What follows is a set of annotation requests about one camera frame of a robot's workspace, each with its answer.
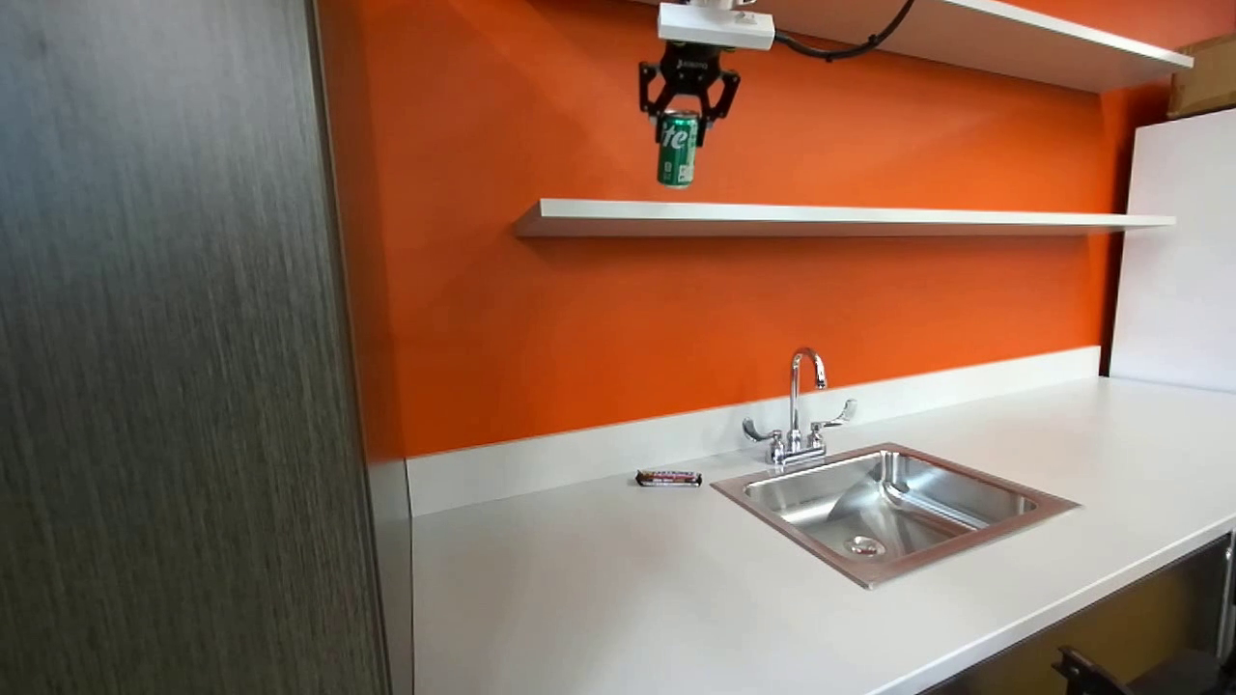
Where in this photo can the dark wood cabinet panel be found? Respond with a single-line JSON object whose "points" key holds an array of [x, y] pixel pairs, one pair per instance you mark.
{"points": [[182, 499]]}

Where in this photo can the chrome faucet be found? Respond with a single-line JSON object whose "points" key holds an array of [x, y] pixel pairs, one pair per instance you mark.
{"points": [[801, 439]]}

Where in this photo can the white wall shelf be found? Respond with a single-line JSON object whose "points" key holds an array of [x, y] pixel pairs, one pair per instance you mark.
{"points": [[994, 37], [582, 217]]}

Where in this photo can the white lower wall shelf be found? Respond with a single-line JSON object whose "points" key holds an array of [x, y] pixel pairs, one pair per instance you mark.
{"points": [[582, 217]]}

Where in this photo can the stainless steel sink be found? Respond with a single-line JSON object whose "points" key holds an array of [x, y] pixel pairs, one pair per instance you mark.
{"points": [[886, 511]]}

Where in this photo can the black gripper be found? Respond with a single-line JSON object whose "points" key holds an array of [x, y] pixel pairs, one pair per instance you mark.
{"points": [[688, 73]]}

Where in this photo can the white board panel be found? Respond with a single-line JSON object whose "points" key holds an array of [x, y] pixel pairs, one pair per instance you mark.
{"points": [[1177, 306]]}

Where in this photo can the green sprite can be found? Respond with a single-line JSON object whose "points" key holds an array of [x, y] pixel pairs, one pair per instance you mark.
{"points": [[677, 147]]}

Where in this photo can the dark marker pen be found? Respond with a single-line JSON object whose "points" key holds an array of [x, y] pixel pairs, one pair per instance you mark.
{"points": [[668, 482]]}

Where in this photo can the white upper wall shelf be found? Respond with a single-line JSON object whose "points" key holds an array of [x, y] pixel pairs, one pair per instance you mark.
{"points": [[994, 37]]}

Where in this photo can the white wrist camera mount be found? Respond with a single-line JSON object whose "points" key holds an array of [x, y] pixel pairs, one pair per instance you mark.
{"points": [[715, 26]]}

